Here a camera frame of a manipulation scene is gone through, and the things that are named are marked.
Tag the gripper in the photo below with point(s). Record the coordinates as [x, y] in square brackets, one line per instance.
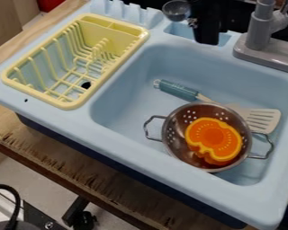
[208, 21]

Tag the light blue toy sink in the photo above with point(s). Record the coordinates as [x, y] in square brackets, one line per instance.
[122, 99]

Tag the grey tap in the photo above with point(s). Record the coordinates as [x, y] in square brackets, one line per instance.
[262, 33]

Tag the silver strainer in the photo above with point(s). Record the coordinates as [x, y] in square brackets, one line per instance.
[178, 119]

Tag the yellow dish rack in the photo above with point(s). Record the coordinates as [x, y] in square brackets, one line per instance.
[106, 39]

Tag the orange toy pepper slice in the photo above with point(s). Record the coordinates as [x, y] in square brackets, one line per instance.
[214, 137]

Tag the cardboard box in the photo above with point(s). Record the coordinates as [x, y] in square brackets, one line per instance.
[6, 21]

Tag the black table leg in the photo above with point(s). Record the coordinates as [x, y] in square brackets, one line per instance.
[76, 212]

